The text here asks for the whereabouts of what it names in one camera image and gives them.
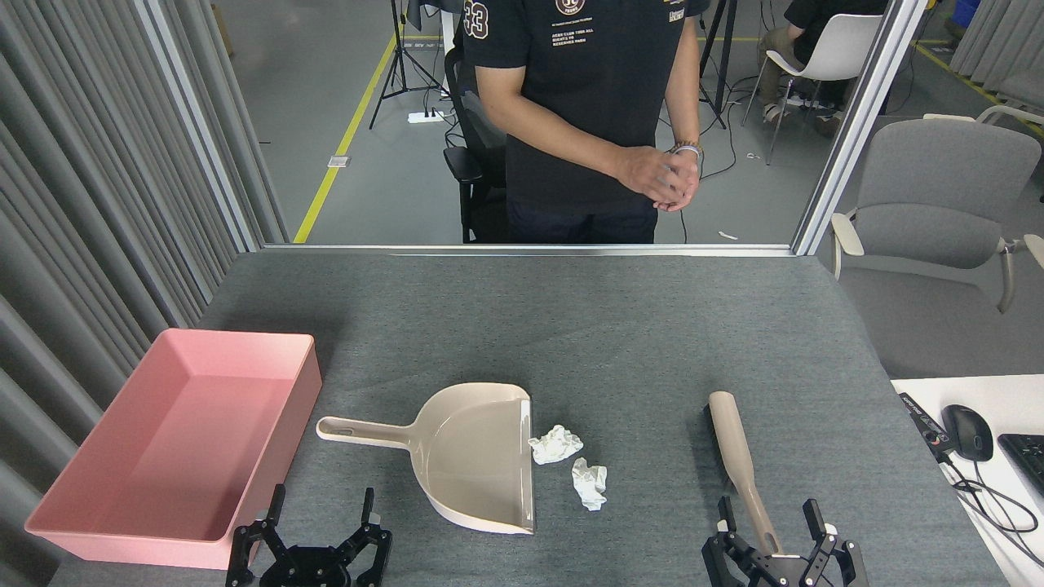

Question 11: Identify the black mesh office chair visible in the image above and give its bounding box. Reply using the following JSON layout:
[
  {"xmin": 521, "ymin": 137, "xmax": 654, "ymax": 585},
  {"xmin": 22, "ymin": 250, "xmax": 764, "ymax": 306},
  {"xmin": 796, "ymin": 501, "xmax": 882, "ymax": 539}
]
[{"xmin": 443, "ymin": 47, "xmax": 511, "ymax": 244}]

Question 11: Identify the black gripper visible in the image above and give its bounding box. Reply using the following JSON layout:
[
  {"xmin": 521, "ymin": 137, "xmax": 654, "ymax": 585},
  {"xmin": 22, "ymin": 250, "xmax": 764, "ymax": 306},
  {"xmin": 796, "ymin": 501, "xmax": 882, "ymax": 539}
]
[
  {"xmin": 226, "ymin": 483, "xmax": 393, "ymax": 587},
  {"xmin": 703, "ymin": 496, "xmax": 868, "ymax": 587}
]

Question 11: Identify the white side desk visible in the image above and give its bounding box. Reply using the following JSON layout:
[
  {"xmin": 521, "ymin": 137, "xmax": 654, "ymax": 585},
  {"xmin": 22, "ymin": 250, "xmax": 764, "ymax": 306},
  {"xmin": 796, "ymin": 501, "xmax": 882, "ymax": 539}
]
[{"xmin": 891, "ymin": 374, "xmax": 1044, "ymax": 587}]

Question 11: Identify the person's right hand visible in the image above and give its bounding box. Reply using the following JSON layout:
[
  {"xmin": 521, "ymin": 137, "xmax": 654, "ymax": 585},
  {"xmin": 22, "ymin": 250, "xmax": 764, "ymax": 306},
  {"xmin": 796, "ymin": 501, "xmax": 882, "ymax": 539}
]
[{"xmin": 616, "ymin": 145, "xmax": 684, "ymax": 205}]

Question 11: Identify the black keyboard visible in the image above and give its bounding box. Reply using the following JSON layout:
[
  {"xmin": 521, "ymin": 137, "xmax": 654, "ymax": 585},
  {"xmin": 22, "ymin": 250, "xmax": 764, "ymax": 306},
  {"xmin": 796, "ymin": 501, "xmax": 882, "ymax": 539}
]
[{"xmin": 998, "ymin": 433, "xmax": 1044, "ymax": 497}]

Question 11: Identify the standing person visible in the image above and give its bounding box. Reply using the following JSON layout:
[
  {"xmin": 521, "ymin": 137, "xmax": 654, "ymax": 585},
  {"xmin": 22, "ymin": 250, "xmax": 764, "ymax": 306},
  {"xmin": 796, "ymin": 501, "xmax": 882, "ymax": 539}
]
[{"xmin": 461, "ymin": 0, "xmax": 704, "ymax": 244}]

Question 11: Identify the white plastic chair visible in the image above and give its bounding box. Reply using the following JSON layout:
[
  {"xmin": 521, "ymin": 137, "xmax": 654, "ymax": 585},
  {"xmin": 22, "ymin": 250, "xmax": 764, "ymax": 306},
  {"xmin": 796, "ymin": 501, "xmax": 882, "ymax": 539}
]
[{"xmin": 741, "ymin": 12, "xmax": 886, "ymax": 166}]

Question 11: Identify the white paper ball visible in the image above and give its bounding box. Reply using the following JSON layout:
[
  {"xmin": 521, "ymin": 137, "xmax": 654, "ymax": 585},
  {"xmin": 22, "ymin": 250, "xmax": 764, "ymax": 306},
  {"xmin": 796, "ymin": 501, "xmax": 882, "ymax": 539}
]
[
  {"xmin": 528, "ymin": 424, "xmax": 585, "ymax": 466},
  {"xmin": 571, "ymin": 457, "xmax": 609, "ymax": 512}
]

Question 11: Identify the grey pleated curtain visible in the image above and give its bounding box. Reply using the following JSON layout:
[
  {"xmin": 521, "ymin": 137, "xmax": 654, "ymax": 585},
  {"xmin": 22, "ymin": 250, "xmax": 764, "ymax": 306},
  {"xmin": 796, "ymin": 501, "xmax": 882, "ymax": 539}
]
[
  {"xmin": 950, "ymin": 0, "xmax": 1044, "ymax": 92},
  {"xmin": 0, "ymin": 0, "xmax": 290, "ymax": 587}
]

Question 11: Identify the beige brush with black bristles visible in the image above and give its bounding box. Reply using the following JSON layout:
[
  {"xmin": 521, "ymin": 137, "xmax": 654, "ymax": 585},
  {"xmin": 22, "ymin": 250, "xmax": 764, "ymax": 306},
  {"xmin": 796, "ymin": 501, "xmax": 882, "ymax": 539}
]
[{"xmin": 705, "ymin": 391, "xmax": 784, "ymax": 557}]

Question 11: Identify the black computer mouse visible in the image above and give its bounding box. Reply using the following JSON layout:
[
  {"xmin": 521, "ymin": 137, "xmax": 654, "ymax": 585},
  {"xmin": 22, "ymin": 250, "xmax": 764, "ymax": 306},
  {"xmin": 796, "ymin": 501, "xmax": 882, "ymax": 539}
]
[{"xmin": 941, "ymin": 404, "xmax": 994, "ymax": 462}]

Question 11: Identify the seated person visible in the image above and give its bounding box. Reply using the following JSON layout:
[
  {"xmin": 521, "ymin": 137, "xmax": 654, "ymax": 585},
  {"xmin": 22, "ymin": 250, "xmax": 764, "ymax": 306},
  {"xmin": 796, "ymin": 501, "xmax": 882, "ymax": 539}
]
[{"xmin": 757, "ymin": 0, "xmax": 890, "ymax": 135}]

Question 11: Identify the pink plastic bin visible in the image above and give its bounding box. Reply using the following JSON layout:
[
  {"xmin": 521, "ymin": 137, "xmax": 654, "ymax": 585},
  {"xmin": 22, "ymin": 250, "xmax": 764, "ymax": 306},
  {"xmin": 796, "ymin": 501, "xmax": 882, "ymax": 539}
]
[{"xmin": 24, "ymin": 329, "xmax": 323, "ymax": 571}]

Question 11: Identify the silver frame post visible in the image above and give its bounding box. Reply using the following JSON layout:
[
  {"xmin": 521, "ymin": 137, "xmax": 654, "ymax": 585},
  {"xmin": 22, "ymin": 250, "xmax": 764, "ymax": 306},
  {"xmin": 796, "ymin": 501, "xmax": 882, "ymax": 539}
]
[
  {"xmin": 791, "ymin": 0, "xmax": 931, "ymax": 256},
  {"xmin": 135, "ymin": 0, "xmax": 266, "ymax": 252}
]

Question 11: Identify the person's left hand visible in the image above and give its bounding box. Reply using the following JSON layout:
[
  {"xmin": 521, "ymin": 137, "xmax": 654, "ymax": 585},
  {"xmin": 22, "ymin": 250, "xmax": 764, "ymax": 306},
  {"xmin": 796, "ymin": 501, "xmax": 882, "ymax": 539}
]
[{"xmin": 657, "ymin": 153, "xmax": 702, "ymax": 213}]

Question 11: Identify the beige chair armrest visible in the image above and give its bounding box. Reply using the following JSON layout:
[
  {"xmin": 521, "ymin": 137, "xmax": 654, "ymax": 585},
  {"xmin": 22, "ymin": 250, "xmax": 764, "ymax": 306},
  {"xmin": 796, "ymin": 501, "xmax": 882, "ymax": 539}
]
[{"xmin": 922, "ymin": 104, "xmax": 1044, "ymax": 135}]

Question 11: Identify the grey padded chair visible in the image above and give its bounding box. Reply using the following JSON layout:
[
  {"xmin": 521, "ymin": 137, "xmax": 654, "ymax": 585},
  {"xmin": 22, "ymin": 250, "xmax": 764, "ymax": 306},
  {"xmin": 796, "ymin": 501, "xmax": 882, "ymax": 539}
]
[{"xmin": 829, "ymin": 118, "xmax": 1044, "ymax": 315}]

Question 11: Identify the black handheld controller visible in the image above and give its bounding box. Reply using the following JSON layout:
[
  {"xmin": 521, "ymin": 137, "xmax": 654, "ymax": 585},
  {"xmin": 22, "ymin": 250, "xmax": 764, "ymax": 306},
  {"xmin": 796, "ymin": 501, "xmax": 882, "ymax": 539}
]
[{"xmin": 898, "ymin": 393, "xmax": 957, "ymax": 457}]

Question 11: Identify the black floor cable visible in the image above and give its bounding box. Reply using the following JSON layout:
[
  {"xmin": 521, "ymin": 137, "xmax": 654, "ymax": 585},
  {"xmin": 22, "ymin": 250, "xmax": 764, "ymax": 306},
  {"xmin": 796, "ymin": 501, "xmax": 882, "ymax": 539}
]
[{"xmin": 681, "ymin": 77, "xmax": 763, "ymax": 244}]

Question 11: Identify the black desk cable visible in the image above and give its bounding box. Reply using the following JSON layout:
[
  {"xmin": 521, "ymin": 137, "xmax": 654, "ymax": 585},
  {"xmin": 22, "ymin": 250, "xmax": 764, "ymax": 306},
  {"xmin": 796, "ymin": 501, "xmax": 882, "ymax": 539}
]
[{"xmin": 938, "ymin": 452, "xmax": 1042, "ymax": 567}]

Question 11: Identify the beige plastic dustpan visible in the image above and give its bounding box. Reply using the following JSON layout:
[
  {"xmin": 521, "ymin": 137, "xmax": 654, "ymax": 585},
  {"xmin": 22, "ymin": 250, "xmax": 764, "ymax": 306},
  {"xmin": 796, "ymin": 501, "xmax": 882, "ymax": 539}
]
[{"xmin": 316, "ymin": 382, "xmax": 535, "ymax": 536}]

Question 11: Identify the silver frame rail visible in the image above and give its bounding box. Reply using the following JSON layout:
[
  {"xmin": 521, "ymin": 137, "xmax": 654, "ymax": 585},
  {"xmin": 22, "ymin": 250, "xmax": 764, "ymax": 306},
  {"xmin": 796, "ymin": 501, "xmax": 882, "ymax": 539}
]
[{"xmin": 261, "ymin": 243, "xmax": 796, "ymax": 258}]

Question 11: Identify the black tripod stand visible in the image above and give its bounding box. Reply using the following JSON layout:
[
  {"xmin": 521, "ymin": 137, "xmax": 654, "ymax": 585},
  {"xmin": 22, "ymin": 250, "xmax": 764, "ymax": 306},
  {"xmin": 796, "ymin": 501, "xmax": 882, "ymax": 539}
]
[
  {"xmin": 697, "ymin": 0, "xmax": 739, "ymax": 130},
  {"xmin": 369, "ymin": 0, "xmax": 448, "ymax": 130}
]

